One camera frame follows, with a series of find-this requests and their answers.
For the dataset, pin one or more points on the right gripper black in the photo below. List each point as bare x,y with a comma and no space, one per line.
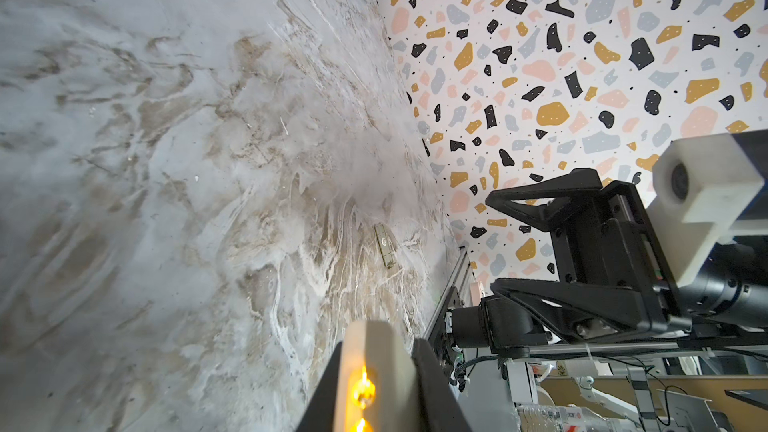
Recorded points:
616,285

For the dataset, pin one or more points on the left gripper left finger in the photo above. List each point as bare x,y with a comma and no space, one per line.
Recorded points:
320,411

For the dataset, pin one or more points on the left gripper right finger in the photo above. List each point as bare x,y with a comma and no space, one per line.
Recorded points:
438,408

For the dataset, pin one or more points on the white remote control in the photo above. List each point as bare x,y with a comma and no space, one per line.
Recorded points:
377,384

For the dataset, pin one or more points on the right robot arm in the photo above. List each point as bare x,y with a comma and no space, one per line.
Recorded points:
724,308

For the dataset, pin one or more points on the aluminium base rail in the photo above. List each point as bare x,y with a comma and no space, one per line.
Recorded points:
456,294

